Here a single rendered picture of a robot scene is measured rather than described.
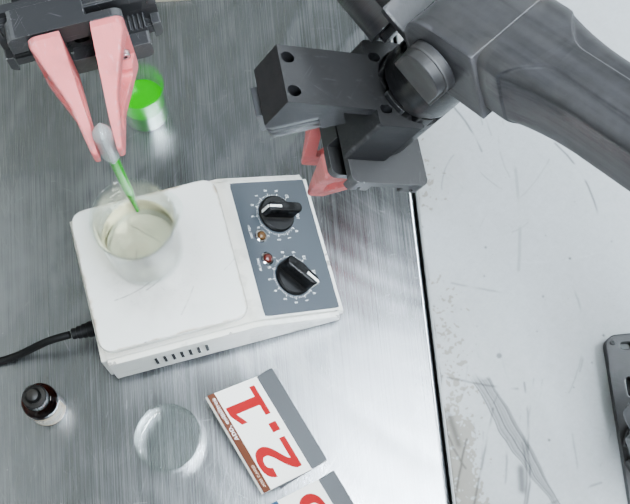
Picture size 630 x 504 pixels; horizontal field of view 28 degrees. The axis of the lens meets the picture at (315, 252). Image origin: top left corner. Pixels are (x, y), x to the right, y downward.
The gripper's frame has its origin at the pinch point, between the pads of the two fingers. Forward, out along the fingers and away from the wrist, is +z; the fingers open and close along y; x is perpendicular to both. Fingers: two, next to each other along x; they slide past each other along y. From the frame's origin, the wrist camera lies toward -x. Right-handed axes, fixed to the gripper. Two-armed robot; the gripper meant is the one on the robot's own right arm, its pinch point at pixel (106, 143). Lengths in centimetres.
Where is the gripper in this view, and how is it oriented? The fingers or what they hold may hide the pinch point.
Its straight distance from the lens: 78.6
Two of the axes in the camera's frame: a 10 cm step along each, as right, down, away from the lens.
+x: 0.1, 2.7, 9.6
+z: 2.6, 9.3, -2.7
